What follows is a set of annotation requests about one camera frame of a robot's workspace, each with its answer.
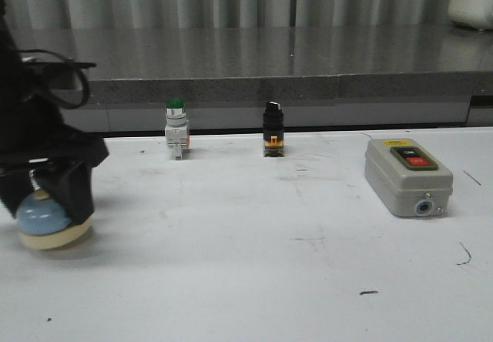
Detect grey stone counter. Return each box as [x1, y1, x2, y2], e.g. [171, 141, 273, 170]
[13, 25, 492, 135]

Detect grey on off switch box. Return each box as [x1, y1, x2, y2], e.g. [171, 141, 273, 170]
[364, 139, 453, 217]

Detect black yellow selector switch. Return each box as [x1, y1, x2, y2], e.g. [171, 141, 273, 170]
[263, 101, 284, 157]

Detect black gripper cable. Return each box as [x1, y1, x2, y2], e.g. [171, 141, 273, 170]
[18, 49, 97, 110]

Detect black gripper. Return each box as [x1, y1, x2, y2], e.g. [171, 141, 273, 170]
[1, 21, 108, 225]

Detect green white pushbutton switch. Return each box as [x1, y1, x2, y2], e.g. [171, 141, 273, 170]
[164, 98, 190, 160]

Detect blue service bell cream base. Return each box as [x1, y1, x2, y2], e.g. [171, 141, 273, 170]
[15, 189, 92, 250]

